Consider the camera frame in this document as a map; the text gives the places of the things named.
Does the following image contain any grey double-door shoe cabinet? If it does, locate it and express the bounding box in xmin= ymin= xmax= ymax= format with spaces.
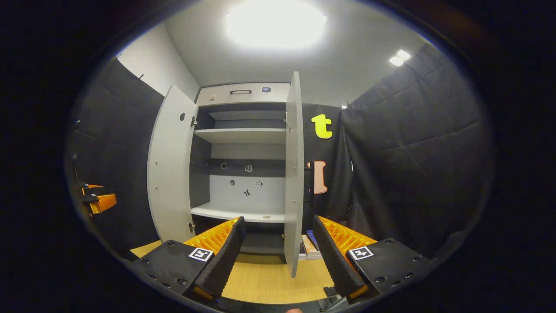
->
xmin=189 ymin=82 xmax=291 ymax=265

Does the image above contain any orange book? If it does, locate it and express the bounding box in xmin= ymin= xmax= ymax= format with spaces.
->
xmin=302 ymin=235 xmax=320 ymax=257

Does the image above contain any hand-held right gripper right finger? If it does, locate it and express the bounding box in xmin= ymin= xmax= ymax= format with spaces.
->
xmin=313 ymin=215 xmax=430 ymax=300

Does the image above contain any grey cabinet shelf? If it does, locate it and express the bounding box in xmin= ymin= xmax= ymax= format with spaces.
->
xmin=191 ymin=203 xmax=286 ymax=223
xmin=194 ymin=129 xmax=286 ymax=144

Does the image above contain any black backdrop cloth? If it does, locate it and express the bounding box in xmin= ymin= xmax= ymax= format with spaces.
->
xmin=65 ymin=43 xmax=493 ymax=261

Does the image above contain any large ceiling light panel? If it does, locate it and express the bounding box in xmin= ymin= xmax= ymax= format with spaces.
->
xmin=225 ymin=0 xmax=328 ymax=49

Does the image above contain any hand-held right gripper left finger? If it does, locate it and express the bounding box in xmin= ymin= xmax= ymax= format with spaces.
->
xmin=130 ymin=216 xmax=246 ymax=301

